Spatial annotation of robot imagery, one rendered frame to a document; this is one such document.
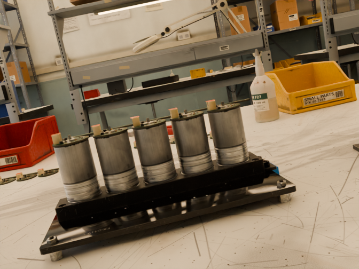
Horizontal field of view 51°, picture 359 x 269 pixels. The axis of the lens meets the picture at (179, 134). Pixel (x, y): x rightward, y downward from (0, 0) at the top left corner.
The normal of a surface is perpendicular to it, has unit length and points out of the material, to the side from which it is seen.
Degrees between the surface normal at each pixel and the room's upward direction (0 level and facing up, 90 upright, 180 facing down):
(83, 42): 90
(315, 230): 0
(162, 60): 90
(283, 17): 89
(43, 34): 90
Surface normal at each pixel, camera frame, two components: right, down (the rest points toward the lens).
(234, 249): -0.20, -0.97
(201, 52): 0.01, 0.18
